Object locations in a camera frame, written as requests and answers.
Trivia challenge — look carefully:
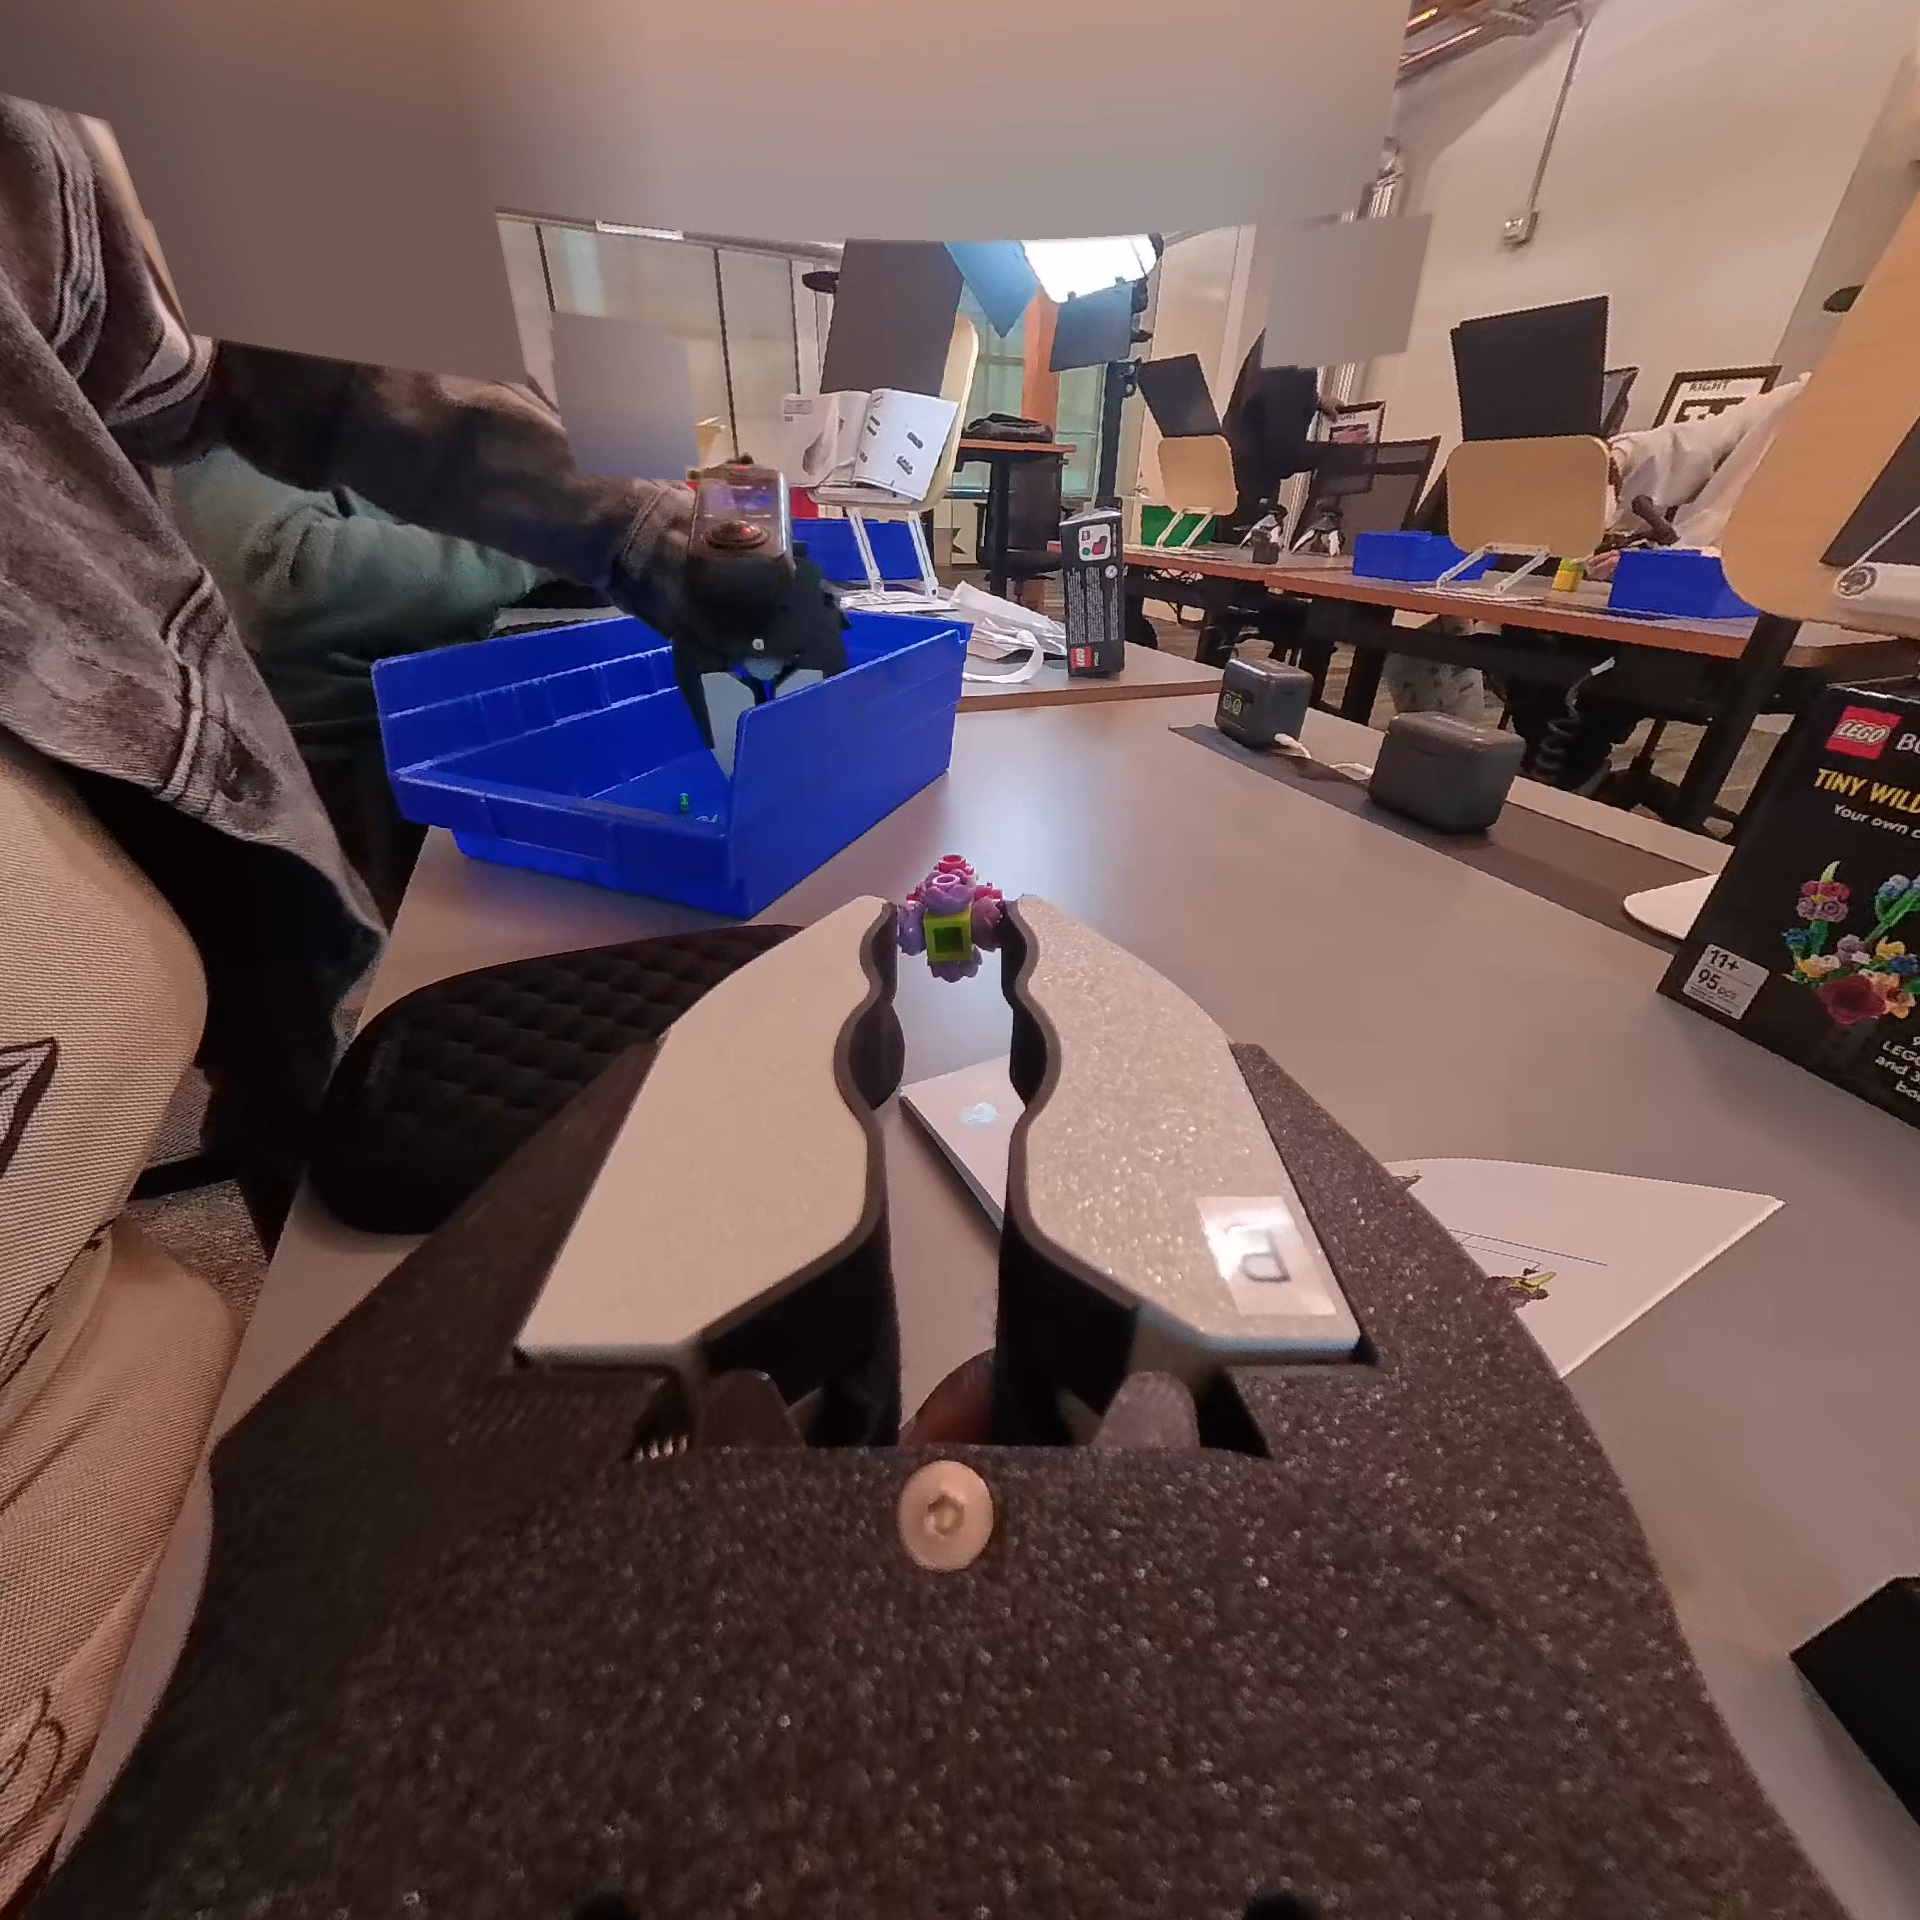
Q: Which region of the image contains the small black carton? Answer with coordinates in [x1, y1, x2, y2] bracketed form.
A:
[1057, 506, 1130, 675]

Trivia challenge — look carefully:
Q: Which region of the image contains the dark grey rounded case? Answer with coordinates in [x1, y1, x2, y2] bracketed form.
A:
[1368, 709, 1530, 836]

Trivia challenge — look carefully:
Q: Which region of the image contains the white instruction booklet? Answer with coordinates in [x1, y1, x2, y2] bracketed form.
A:
[897, 1050, 1788, 1384]

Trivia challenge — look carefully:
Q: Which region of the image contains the wooden-edged desk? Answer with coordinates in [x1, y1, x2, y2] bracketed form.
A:
[840, 577, 1225, 713]
[1122, 539, 1920, 841]

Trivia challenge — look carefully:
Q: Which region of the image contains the black quilted wrist rest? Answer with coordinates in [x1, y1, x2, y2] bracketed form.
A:
[310, 921, 800, 1237]

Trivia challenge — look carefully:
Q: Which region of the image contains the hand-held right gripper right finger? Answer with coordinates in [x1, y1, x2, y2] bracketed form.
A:
[995, 897, 1368, 1374]

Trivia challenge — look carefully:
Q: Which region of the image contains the beige-backed monitor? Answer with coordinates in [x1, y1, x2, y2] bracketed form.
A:
[1718, 210, 1920, 625]

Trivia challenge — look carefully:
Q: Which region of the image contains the black flat object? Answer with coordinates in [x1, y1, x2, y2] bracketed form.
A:
[1790, 1573, 1920, 1796]

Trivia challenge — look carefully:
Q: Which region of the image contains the black office chair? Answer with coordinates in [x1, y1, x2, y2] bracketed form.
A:
[1318, 434, 1442, 548]

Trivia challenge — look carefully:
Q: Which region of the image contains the framed wall picture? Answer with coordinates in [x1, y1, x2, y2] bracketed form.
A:
[1656, 364, 1784, 436]

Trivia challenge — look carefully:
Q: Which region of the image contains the black monitor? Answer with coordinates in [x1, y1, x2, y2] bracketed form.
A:
[1046, 282, 1153, 378]

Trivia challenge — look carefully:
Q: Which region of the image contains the small purple toy brick flower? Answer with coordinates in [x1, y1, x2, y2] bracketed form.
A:
[897, 856, 1008, 985]

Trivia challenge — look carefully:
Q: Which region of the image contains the beige floral print garment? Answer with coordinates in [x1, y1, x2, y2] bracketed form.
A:
[0, 731, 242, 1876]

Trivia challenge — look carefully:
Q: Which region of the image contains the blue plastic bin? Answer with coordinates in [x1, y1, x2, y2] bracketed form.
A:
[1352, 529, 1505, 584]
[1606, 546, 1760, 622]
[786, 516, 936, 590]
[371, 608, 966, 921]

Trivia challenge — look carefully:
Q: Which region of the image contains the laptop on white stand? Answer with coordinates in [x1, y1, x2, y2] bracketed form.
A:
[1136, 355, 1242, 548]
[1437, 294, 1617, 594]

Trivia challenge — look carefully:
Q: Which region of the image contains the black toy box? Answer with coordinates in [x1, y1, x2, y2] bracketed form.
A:
[1656, 675, 1920, 1129]

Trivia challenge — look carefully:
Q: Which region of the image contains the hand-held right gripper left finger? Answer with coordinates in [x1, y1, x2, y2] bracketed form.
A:
[514, 897, 905, 1374]

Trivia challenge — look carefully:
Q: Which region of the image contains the person's left forearm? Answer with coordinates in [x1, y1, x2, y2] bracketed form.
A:
[210, 338, 696, 608]

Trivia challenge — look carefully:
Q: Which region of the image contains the white bag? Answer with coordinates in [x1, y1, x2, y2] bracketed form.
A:
[856, 584, 1078, 696]

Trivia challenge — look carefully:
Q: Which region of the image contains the small grey device box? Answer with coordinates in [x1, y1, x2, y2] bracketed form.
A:
[1217, 656, 1316, 750]

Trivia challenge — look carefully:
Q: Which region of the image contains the grey panel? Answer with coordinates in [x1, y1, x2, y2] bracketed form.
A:
[821, 238, 965, 395]

